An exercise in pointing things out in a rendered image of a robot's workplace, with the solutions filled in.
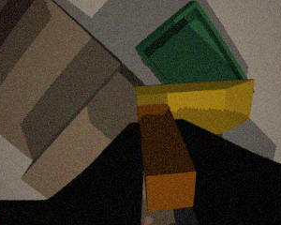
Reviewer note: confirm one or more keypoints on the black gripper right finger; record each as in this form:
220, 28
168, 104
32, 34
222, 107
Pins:
234, 186

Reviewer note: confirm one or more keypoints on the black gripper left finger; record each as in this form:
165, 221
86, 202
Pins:
107, 192

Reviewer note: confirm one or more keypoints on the green tray floor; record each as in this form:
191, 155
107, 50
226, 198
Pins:
187, 53

